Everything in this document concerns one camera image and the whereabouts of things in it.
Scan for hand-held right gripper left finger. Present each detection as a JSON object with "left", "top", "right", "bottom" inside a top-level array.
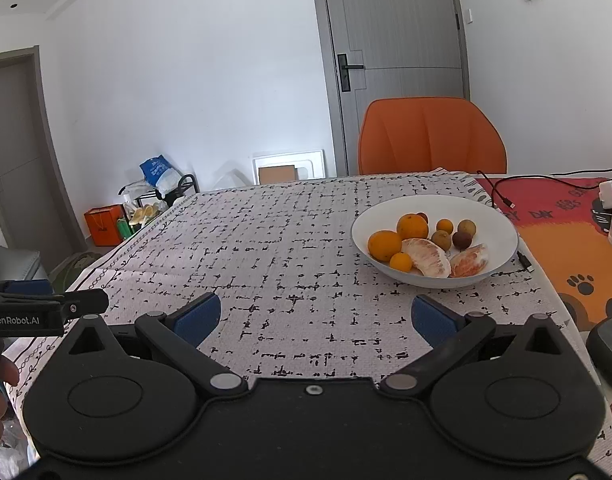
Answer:
[{"left": 53, "top": 292, "right": 249, "bottom": 402}]

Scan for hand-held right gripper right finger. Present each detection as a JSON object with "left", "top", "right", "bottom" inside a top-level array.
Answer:
[{"left": 380, "top": 293, "right": 578, "bottom": 401}]

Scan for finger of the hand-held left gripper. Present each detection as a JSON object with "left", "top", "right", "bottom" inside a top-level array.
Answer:
[
  {"left": 0, "top": 287, "right": 109, "bottom": 319},
  {"left": 0, "top": 279, "right": 51, "bottom": 295}
]

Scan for orange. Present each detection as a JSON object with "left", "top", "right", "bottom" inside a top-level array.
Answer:
[
  {"left": 397, "top": 213, "right": 429, "bottom": 241},
  {"left": 368, "top": 230, "right": 403, "bottom": 262}
]

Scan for white bowl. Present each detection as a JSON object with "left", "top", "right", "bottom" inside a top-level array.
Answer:
[{"left": 351, "top": 195, "right": 519, "bottom": 289}]

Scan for grey sofa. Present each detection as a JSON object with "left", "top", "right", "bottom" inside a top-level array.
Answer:
[{"left": 0, "top": 246, "right": 41, "bottom": 291}]

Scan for green camouflage bag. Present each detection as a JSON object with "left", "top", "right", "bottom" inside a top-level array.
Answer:
[{"left": 48, "top": 252, "right": 101, "bottom": 293}]

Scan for orange box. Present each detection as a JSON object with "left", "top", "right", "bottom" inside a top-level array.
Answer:
[{"left": 84, "top": 205, "right": 125, "bottom": 247}]

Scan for yellow slippers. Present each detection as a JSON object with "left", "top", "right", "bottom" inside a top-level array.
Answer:
[{"left": 130, "top": 204, "right": 161, "bottom": 226}]

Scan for grey side door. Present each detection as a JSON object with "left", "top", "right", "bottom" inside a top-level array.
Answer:
[{"left": 0, "top": 46, "right": 81, "bottom": 261}]

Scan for black metal rack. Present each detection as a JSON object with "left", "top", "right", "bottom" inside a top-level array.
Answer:
[{"left": 158, "top": 174, "right": 201, "bottom": 206}]

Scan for white plastic bag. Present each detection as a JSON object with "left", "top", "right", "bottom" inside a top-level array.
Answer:
[{"left": 0, "top": 440, "right": 36, "bottom": 472}]

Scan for blue plastic bag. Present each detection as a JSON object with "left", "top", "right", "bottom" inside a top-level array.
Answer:
[{"left": 139, "top": 155, "right": 179, "bottom": 191}]

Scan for brown cardboard sheet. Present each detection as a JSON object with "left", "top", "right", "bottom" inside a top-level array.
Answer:
[{"left": 259, "top": 165, "right": 297, "bottom": 184}]

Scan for dark grey device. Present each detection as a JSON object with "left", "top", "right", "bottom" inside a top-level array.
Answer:
[{"left": 586, "top": 317, "right": 612, "bottom": 391}]

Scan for orange chair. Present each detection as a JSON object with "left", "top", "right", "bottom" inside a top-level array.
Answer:
[{"left": 358, "top": 97, "right": 507, "bottom": 176}]

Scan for white foam frame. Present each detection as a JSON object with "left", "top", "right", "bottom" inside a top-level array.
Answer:
[{"left": 252, "top": 149, "right": 327, "bottom": 186}]

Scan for black door handle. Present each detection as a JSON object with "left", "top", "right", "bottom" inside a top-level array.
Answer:
[{"left": 337, "top": 53, "right": 365, "bottom": 92}]

